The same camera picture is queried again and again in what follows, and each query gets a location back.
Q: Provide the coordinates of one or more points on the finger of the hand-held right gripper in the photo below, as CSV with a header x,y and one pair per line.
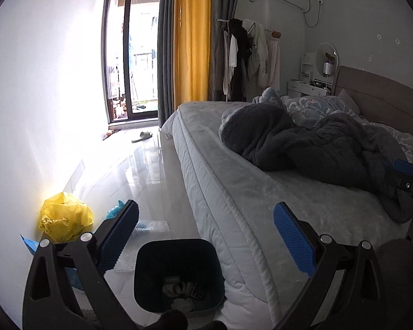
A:
x,y
408,168
404,184

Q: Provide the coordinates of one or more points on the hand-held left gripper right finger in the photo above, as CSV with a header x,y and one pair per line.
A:
x,y
292,240

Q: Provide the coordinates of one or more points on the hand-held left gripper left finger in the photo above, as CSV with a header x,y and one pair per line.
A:
x,y
118,233

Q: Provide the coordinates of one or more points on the dark green trash bin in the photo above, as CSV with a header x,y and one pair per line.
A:
x,y
151,268

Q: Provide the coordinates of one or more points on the bed with light grey cover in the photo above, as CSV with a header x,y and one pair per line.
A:
x,y
296,213

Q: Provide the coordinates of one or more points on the bubble wrap sheet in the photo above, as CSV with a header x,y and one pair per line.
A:
x,y
151,228

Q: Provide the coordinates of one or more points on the yellow plastic bag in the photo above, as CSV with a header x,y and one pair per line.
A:
x,y
65,216

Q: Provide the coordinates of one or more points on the beige padded headboard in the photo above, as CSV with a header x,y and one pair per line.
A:
x,y
382,92

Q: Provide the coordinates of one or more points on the grey shaggy rug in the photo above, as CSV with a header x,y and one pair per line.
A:
x,y
91,318

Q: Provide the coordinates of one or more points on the blue printed box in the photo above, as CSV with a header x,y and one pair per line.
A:
x,y
29,244

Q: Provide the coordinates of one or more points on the grey pillow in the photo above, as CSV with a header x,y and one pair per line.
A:
x,y
347,99

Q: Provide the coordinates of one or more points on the dark grey fleece blanket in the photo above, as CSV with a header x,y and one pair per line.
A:
x,y
296,144

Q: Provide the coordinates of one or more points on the grey slipper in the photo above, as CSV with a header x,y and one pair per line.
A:
x,y
143,136

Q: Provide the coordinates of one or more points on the small wooden item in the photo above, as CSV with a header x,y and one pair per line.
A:
x,y
109,134

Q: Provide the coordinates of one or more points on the blue cloud patterned duvet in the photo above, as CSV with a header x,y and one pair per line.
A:
x,y
313,105

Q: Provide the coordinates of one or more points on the white table lamp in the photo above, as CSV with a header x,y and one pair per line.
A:
x,y
327,68

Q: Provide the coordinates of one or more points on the white dresser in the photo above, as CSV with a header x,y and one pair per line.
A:
x,y
299,87

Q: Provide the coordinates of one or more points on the round white mirror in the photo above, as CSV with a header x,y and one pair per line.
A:
x,y
321,55

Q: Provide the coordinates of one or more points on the white shelf organizer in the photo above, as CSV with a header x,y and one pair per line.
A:
x,y
308,62

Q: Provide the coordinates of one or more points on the pink hanging garment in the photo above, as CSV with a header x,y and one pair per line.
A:
x,y
273,65

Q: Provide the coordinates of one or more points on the black framed sliding glass door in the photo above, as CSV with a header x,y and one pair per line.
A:
x,y
125,58

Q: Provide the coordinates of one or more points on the white hanging jacket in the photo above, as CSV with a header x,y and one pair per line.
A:
x,y
260,55

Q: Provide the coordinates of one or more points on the grey hanging coat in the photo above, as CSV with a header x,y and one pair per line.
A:
x,y
221,62

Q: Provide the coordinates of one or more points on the white hanging shirt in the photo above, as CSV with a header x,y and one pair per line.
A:
x,y
233,55

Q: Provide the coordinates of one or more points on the yellow curtain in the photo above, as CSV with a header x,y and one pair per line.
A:
x,y
191,41

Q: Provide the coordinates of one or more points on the white clothes rack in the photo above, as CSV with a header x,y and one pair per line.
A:
x,y
220,20

